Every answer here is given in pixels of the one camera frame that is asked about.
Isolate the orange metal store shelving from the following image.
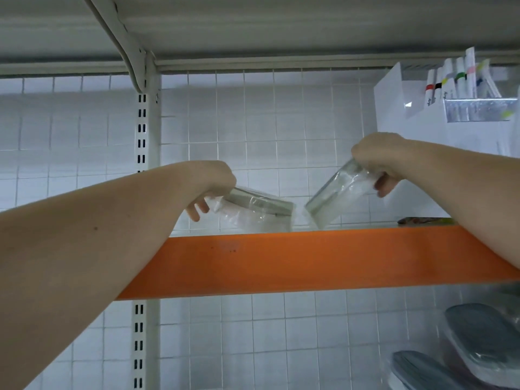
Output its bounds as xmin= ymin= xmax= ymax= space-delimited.
xmin=0 ymin=0 xmax=520 ymax=390

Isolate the pile of soap dishes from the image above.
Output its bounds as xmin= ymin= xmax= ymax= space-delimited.
xmin=387 ymin=300 xmax=520 ymax=390

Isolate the white pen organizer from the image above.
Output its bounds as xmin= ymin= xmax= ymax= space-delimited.
xmin=374 ymin=46 xmax=520 ymax=159

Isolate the person's left forearm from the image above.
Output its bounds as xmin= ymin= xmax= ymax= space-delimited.
xmin=0 ymin=162 xmax=216 ymax=390

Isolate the person's left hand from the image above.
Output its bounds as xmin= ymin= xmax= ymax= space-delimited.
xmin=185 ymin=162 xmax=238 ymax=223

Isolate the person's right forearm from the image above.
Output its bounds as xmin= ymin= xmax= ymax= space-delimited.
xmin=398 ymin=142 xmax=520 ymax=269

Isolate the person's right hand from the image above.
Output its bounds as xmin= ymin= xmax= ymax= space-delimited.
xmin=351 ymin=132 xmax=417 ymax=198

